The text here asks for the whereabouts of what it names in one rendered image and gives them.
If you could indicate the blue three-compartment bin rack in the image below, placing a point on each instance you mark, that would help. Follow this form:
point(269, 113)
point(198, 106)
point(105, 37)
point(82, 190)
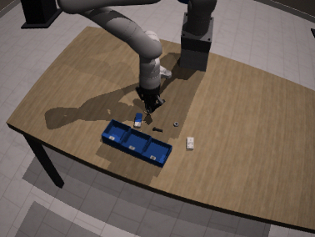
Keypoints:
point(137, 143)

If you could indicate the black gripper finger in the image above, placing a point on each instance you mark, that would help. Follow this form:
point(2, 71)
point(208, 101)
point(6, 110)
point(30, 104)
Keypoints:
point(143, 98)
point(153, 105)

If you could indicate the white domino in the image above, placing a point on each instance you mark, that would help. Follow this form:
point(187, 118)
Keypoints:
point(190, 143)

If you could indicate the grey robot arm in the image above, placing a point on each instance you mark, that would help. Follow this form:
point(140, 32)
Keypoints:
point(146, 44)

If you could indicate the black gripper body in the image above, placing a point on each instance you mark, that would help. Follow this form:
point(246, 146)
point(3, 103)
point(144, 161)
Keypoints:
point(153, 92)

